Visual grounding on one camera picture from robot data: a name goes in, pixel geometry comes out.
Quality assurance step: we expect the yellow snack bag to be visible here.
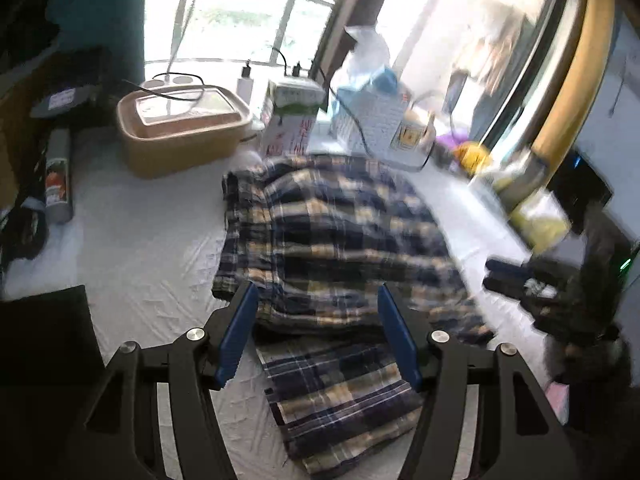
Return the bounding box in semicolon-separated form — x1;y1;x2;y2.
457;142;493;175

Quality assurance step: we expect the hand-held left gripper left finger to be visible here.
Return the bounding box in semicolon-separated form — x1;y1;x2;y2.
65;282;261;480

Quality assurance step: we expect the white green milk carton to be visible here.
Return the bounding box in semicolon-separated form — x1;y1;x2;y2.
259;79;326;158

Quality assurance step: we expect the yellow packet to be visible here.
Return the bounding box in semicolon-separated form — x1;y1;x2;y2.
509;194;572;252

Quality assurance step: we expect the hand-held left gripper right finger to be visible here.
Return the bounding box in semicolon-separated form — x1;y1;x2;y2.
377;284;571;480

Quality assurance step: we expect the long black cable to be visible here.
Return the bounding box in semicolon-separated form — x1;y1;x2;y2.
270;47;435;172

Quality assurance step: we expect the black box device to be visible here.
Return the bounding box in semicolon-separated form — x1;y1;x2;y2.
546;150;614;236

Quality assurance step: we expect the grey spray can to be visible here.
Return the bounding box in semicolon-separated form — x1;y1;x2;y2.
45;128;74;223

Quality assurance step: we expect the beige lidded cooking pot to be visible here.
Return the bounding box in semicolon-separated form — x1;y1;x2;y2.
116;85;253;179

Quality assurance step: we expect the plaid flannel shirt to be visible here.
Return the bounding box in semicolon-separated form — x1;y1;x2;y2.
212;154;496;478

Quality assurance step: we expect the clear plastic bag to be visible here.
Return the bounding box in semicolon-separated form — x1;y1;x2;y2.
345;25;392;87

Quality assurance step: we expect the purple cloth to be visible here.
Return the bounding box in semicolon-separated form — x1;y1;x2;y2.
435;130;471;150

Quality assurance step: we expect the black window railing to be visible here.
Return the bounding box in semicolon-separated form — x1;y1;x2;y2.
145;0;336;68

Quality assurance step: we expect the black bag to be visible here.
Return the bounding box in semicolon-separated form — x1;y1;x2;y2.
0;195;49;262

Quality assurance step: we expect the white plastic basket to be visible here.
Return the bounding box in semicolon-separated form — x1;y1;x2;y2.
330;82;413;153

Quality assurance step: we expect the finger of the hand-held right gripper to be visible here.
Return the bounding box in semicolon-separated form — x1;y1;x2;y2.
485;257;533;277
481;274;538;307

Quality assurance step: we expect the flat black device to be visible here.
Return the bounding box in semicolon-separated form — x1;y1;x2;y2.
30;85;101;121

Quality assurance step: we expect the white bear print mug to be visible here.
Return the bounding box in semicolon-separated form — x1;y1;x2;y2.
392;107;438;153

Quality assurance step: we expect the white pump bottle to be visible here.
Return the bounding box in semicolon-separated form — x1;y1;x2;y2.
236;60;256;111

